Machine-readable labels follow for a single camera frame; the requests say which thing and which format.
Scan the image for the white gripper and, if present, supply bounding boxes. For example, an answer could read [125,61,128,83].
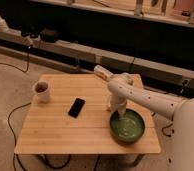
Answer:
[110,95,127,120]

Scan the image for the green ceramic bowl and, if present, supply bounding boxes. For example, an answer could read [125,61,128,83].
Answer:
[109,109,145,144]

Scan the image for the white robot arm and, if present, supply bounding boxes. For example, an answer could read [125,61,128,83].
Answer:
[107,74,194,171]

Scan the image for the black smartphone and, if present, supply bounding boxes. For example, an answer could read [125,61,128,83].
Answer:
[68,98,85,118]

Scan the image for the wooden table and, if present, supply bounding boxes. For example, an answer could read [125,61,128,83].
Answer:
[15,74,161,155]

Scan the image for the white mug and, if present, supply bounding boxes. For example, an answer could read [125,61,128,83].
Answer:
[32,81,50,103]

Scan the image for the dark round object on ledge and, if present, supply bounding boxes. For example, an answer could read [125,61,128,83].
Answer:
[40,29,59,43]

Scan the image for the black cable right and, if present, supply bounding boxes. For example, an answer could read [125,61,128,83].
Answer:
[161,123,175,138]

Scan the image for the black floor cable left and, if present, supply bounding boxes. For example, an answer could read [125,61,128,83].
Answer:
[0,44,33,171]

